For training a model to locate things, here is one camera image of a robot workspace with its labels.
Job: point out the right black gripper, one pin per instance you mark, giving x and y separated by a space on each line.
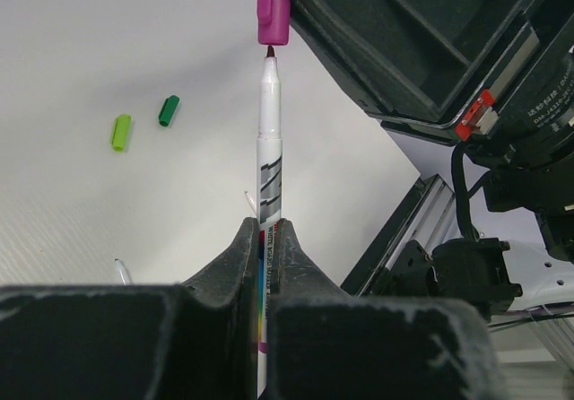
495 73

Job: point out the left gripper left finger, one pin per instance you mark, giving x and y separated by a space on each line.
191 340

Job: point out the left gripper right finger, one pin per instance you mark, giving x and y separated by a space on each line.
326 344

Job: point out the purple pen cap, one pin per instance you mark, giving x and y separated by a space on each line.
273 22

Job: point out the purple-end white pen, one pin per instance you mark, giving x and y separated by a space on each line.
269 196

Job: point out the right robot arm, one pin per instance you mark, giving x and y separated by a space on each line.
511 244

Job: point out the green-end white pen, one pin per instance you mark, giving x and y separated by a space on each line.
124 274

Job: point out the light green pen cap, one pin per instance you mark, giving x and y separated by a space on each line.
120 132

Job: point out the dark green pen cap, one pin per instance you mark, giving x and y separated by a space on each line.
168 110

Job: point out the aluminium frame rail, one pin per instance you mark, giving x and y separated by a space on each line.
425 215

